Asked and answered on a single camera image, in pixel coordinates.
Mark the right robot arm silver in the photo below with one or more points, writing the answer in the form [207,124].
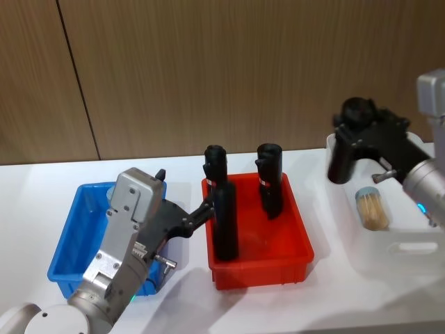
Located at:
[426,181]

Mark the black cylinder with red label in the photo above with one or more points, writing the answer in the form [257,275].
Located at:
[271,181]
[216,163]

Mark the plain black cylinder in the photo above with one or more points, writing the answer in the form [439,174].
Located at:
[226,226]
[342,163]

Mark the white plastic bin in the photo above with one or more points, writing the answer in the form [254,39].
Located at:
[389,240]

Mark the red plastic bin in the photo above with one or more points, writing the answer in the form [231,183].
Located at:
[271,240]

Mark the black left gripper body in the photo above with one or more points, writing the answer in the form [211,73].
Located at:
[167,222]

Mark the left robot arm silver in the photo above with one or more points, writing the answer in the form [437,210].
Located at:
[114,250]

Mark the blue plastic bin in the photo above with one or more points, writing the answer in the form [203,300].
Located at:
[80,236]

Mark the clear toothpick jar grey lid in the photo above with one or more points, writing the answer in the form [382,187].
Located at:
[111,194]
[372,212]

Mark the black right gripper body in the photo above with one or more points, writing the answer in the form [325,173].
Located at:
[389,142]

